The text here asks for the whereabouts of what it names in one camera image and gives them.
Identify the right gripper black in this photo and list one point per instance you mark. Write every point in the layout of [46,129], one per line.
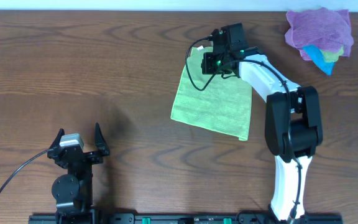
[209,63]

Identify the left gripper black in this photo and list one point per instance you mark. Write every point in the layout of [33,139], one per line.
[78,154]

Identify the green microfiber cloth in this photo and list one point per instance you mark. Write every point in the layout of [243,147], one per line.
[224,106]

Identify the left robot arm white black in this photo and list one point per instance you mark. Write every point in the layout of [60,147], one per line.
[73,191]

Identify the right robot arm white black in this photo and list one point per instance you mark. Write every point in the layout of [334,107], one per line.
[293,127]

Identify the blue cloth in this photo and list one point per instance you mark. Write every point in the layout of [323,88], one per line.
[316,56]

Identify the yellow-green small cloth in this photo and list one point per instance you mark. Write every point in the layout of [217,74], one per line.
[330,57]

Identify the purple cloth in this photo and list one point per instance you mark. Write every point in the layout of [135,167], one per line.
[328,30]

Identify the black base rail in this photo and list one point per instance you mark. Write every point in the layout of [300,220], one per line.
[129,218]

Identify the green clamp on rail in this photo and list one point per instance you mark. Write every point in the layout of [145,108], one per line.
[227,221]
[146,221]

